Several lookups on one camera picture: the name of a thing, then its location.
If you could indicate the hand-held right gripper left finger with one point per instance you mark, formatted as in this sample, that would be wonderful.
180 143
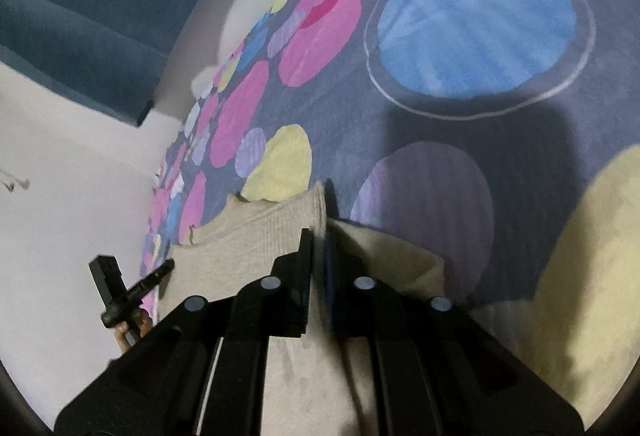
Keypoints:
307 271

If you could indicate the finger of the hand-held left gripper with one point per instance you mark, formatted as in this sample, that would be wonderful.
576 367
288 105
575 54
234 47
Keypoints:
152 278

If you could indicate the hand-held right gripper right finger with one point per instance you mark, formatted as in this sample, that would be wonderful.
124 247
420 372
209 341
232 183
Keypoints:
330 276

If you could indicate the beige sweater with brown print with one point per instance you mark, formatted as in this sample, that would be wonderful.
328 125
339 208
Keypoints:
280 226

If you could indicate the person's left hand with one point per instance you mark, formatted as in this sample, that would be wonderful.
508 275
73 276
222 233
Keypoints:
134 327

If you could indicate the colourful dotted bed sheet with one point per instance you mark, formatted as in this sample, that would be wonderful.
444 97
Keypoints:
475 15

